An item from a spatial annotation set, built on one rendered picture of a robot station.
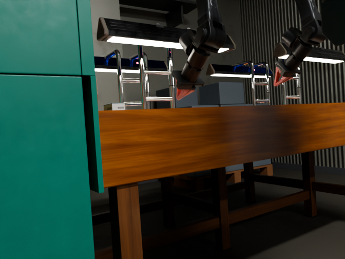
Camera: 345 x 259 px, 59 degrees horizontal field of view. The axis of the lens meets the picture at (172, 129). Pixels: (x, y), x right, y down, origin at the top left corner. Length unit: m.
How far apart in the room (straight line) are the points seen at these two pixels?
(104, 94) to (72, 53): 2.35
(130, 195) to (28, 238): 0.25
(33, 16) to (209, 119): 0.53
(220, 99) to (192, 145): 2.62
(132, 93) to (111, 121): 3.15
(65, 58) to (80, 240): 0.39
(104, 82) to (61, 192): 2.43
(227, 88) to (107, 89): 1.36
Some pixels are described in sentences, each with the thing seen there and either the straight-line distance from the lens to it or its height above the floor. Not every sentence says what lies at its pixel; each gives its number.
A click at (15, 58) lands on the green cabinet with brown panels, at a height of 0.87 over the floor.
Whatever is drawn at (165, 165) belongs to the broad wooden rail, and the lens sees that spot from 0.82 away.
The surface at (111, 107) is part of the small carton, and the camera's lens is 0.79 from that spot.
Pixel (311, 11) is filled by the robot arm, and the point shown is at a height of 1.10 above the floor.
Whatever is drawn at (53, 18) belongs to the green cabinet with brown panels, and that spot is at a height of 0.96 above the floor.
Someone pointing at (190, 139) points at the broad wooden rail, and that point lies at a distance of 0.87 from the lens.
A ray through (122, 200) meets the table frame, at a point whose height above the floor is 0.54.
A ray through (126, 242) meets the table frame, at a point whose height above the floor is 0.43.
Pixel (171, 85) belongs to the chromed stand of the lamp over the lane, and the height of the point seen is 0.90.
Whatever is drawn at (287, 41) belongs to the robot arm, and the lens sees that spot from 1.32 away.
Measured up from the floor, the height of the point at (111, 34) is 1.04.
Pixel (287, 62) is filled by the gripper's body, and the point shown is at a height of 0.93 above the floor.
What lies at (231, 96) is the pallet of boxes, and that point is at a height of 0.99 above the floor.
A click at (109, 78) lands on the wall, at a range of 3.09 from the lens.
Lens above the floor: 0.72
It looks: 1 degrees down
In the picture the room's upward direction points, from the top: 4 degrees counter-clockwise
